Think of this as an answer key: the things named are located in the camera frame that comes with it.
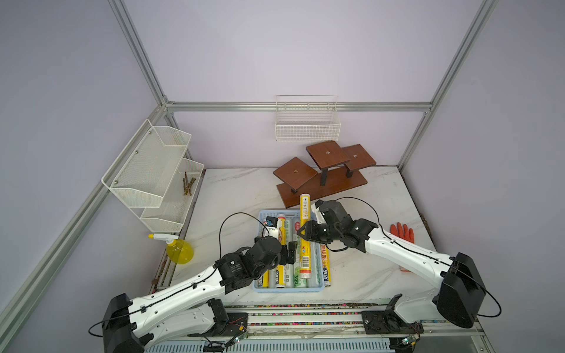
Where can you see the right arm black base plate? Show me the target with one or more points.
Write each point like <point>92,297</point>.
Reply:
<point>381,322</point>

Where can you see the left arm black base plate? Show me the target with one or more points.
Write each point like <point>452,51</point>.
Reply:
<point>235,323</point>

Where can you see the red rubber glove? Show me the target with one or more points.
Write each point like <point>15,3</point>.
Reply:
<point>402,231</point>

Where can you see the brown sticks in shelf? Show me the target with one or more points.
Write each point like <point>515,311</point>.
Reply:
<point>187,183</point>

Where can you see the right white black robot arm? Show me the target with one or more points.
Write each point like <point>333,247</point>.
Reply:
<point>457,292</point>

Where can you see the light blue plastic basket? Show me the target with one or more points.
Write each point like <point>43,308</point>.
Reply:
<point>300,285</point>

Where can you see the brown wooden tiered stand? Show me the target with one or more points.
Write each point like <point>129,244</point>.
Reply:
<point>337,170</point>

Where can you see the white green wrap roll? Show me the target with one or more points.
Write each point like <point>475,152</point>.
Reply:
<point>314,281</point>
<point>289,269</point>

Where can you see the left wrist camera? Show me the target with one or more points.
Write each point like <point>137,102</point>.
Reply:
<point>272,227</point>

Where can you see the yellow wrap roll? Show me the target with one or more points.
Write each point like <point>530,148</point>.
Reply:
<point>264,280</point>
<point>326,269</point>
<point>305,263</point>
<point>280,270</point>

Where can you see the aluminium rail base frame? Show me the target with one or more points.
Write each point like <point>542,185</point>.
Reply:
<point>308,328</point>

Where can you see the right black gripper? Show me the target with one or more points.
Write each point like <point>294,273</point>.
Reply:
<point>309,232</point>

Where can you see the white mesh two-tier shelf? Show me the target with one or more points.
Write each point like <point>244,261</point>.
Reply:
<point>147,177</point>

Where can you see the yellow spray bottle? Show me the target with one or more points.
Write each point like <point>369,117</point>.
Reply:
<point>178,250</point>

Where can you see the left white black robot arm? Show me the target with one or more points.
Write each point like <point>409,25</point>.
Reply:
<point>129,324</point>

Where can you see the white wire wall basket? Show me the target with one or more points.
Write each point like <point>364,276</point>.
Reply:
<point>306,118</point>

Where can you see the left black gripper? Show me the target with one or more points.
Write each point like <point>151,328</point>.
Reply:
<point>290,252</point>

